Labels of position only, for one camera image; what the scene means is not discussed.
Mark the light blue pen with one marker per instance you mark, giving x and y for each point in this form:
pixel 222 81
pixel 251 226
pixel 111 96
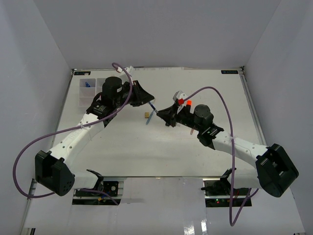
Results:
pixel 149 117

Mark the orange cap black highlighter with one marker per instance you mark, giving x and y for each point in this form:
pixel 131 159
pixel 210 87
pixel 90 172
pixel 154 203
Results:
pixel 188 106

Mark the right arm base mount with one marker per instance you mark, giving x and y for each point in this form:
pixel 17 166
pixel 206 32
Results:
pixel 217 192

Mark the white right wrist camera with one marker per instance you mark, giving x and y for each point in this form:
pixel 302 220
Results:
pixel 179 98

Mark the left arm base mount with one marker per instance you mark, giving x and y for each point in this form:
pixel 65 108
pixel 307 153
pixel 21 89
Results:
pixel 109 193

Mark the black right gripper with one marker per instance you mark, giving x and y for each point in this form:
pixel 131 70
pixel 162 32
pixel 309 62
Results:
pixel 169 115

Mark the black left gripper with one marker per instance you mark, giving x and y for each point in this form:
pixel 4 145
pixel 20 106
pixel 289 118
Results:
pixel 141 96

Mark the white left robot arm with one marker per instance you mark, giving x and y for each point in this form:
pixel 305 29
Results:
pixel 53 169

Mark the black logo label left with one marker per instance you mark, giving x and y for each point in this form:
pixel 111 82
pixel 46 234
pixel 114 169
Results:
pixel 83 73

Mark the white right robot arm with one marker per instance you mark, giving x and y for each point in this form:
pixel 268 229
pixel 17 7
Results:
pixel 272 169

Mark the white compartment organizer box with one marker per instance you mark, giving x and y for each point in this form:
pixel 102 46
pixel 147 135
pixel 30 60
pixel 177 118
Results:
pixel 86 95

